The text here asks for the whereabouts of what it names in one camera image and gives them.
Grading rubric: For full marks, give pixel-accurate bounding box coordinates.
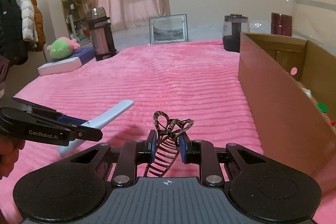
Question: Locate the black jacket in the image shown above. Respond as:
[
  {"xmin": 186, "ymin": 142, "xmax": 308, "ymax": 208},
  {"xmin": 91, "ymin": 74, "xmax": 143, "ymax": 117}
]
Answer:
[{"xmin": 1, "ymin": 0, "xmax": 28, "ymax": 65}]

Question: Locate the pink ribbed blanket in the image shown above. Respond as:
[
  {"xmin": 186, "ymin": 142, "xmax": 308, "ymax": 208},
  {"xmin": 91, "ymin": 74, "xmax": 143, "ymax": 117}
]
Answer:
[{"xmin": 0, "ymin": 40, "xmax": 336, "ymax": 224}]

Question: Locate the person's left hand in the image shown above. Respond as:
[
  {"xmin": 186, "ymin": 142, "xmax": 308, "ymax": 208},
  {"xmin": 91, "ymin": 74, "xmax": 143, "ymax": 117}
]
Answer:
[{"xmin": 0, "ymin": 135, "xmax": 26, "ymax": 177}]

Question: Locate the brown cardboard box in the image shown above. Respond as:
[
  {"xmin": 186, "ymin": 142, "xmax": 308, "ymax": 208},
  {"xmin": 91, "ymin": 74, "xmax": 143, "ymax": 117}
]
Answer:
[{"xmin": 239, "ymin": 32, "xmax": 335, "ymax": 193}]

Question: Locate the maroon cylindrical canister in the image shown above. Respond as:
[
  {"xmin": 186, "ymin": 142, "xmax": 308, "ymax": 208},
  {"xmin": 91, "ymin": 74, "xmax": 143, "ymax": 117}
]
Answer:
[{"xmin": 270, "ymin": 12, "xmax": 293, "ymax": 36}]

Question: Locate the white puffer jacket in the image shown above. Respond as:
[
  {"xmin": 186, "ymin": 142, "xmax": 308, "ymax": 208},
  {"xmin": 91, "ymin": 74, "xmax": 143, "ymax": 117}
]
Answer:
[{"xmin": 16, "ymin": 0, "xmax": 38, "ymax": 51}]

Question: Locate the framed landscape picture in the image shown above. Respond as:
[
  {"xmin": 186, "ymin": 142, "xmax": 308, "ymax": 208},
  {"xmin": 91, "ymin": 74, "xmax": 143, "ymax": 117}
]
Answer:
[{"xmin": 149, "ymin": 14, "xmax": 189, "ymax": 45}]

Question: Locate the orange brown jacket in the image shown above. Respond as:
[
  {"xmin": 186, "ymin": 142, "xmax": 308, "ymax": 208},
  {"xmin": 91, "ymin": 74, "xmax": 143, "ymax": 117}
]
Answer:
[{"xmin": 30, "ymin": 0, "xmax": 46, "ymax": 52}]

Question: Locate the tortoiseshell hair claw clip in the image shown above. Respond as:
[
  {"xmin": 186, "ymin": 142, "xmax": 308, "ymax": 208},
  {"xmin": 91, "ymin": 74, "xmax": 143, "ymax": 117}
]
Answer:
[{"xmin": 143, "ymin": 111, "xmax": 194, "ymax": 177}]

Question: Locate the light blue shoehorn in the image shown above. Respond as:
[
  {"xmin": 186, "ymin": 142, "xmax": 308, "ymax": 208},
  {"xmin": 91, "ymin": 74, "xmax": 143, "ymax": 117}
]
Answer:
[{"xmin": 58, "ymin": 100, "xmax": 134, "ymax": 158}]

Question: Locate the dark glass jar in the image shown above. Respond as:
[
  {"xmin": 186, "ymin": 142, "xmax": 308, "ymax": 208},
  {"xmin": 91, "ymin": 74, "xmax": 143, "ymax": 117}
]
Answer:
[{"xmin": 222, "ymin": 14, "xmax": 250, "ymax": 53}]

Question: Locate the green pink plush toy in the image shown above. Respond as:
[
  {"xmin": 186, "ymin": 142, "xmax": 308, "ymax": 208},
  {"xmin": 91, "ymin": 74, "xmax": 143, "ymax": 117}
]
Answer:
[{"xmin": 47, "ymin": 36, "xmax": 81, "ymax": 60}]

